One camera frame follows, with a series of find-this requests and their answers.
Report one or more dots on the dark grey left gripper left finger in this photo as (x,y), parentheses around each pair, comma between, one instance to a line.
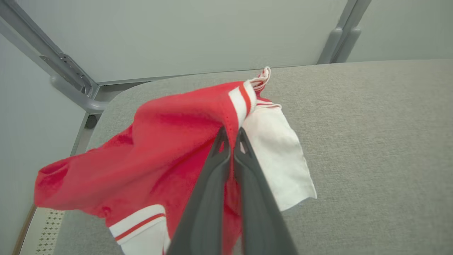
(205,219)

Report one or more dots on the grey partition frame with foot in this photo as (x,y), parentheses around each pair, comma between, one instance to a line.
(70,94)

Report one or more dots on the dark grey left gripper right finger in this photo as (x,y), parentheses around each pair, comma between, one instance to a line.
(262,226)

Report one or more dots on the red jersey with white trim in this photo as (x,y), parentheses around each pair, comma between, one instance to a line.
(166,141)

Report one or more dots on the grey double partition post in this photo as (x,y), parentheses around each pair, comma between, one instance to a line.
(345,35)

